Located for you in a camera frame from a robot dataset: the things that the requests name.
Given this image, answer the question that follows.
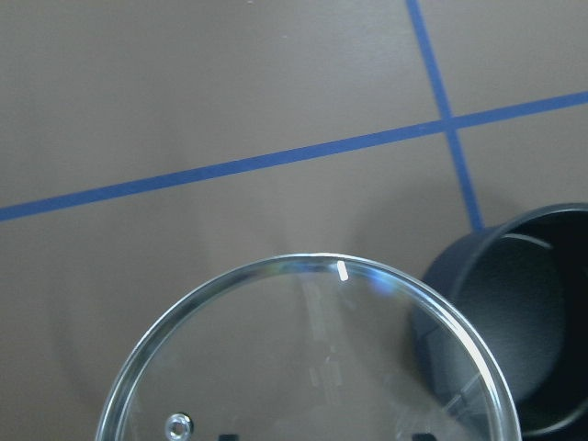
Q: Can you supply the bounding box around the glass pot lid blue knob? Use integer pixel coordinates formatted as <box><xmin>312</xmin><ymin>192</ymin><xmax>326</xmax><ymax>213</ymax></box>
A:
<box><xmin>96</xmin><ymin>254</ymin><xmax>522</xmax><ymax>440</ymax></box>

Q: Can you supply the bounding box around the dark pot with blue handle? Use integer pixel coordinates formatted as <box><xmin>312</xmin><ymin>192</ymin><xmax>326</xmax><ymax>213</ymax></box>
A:
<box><xmin>423</xmin><ymin>203</ymin><xmax>587</xmax><ymax>440</ymax></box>

